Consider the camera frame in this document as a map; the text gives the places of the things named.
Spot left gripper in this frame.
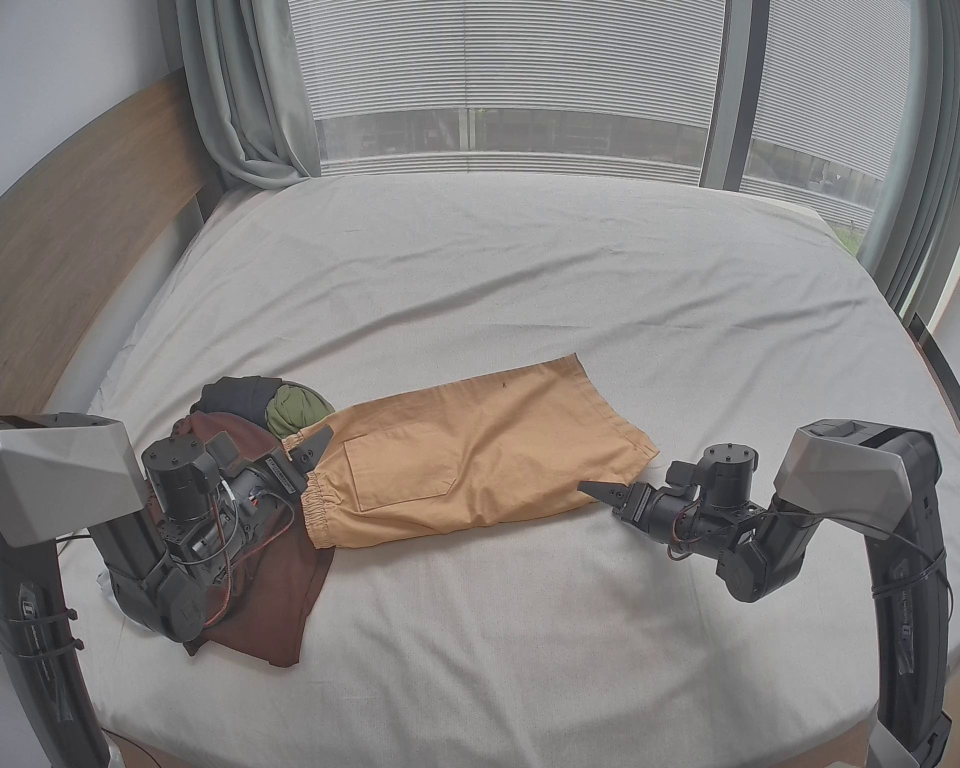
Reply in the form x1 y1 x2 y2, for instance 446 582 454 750
223 423 337 520

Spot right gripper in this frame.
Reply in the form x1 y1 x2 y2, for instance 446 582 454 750
576 480 706 545

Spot tan shorts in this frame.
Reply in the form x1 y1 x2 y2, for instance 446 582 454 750
281 352 661 552

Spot bed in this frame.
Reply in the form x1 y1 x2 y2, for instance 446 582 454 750
0 71 960 768

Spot green garment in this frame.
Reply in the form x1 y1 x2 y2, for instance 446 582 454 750
266 382 336 441

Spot black garment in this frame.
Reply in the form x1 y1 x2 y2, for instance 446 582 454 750
189 375 284 423

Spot brown garment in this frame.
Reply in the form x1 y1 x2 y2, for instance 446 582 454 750
150 411 335 669

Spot grey-green curtain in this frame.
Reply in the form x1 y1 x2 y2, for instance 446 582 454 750
176 0 324 190

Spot window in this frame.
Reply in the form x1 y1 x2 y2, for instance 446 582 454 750
288 0 925 252

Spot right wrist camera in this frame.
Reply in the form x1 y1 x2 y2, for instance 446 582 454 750
664 459 705 496

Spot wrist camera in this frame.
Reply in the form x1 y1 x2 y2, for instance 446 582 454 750
204 429 245 474
664 459 705 496

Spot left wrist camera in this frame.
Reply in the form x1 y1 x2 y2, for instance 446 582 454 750
204 429 245 474

